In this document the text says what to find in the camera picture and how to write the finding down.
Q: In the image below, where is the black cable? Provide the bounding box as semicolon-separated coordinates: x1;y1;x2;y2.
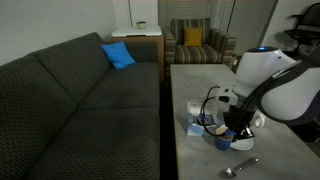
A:
199;85;232;137

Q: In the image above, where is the dark grey fabric sofa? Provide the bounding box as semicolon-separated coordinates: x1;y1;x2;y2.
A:
0;32;161;180

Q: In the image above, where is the striped armchair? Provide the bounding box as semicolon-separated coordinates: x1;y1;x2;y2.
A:
162;17;238;70

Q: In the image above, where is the white plate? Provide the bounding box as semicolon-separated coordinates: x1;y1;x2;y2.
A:
229;136;255;152

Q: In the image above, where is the metal spoon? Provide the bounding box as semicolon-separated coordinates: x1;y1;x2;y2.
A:
223;157;260;179

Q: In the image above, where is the blue cushion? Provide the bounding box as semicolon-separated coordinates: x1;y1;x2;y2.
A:
100;41;137;70

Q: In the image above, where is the blue and white mask box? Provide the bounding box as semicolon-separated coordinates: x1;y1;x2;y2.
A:
186;100;222;137

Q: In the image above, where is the yellow cushion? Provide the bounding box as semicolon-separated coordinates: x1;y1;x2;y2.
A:
183;26;204;48

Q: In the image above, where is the black arc floor lamp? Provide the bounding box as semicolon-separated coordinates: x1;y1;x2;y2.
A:
226;0;237;34

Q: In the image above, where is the blue mug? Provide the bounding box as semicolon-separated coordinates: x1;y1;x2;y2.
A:
213;129;236;152

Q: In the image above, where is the black office chair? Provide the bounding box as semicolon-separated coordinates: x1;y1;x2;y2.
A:
283;2;320;56

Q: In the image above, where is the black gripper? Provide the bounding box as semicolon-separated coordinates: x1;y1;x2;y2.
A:
222;105;257;141

